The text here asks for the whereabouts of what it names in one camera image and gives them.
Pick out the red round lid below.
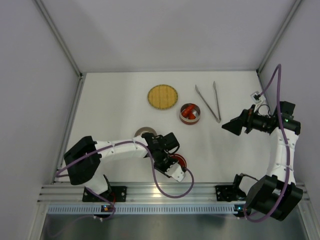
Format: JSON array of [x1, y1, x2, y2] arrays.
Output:
[[171, 154, 187, 168]]

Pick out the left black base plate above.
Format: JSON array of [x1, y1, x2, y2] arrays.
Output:
[[82, 186, 127, 203]]

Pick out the steel bowl beige rim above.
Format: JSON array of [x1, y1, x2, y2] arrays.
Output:
[[134, 126, 158, 138]]

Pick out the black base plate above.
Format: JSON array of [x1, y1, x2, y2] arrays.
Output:
[[82, 186, 127, 203], [215, 185, 247, 202]]

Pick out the aluminium mounting rail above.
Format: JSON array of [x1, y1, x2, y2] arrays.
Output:
[[37, 182, 245, 215]]

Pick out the metal tongs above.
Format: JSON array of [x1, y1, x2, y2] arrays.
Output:
[[194, 80, 222, 124]]

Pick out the round bamboo tray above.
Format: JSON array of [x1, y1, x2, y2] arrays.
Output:
[[147, 84, 179, 110]]

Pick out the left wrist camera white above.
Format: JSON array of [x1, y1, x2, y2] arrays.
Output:
[[169, 164, 186, 183]]

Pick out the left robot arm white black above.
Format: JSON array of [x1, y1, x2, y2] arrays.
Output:
[[63, 132, 185, 195]]

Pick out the steel bowl red rim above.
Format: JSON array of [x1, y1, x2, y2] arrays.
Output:
[[179, 103, 201, 125]]

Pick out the beige round lid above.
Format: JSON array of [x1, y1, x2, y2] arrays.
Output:
[[134, 126, 157, 137]]

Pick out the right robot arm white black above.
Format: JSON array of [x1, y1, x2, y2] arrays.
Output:
[[222, 101, 303, 221]]

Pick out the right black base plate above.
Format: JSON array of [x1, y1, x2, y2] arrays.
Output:
[[215, 185, 247, 202]]

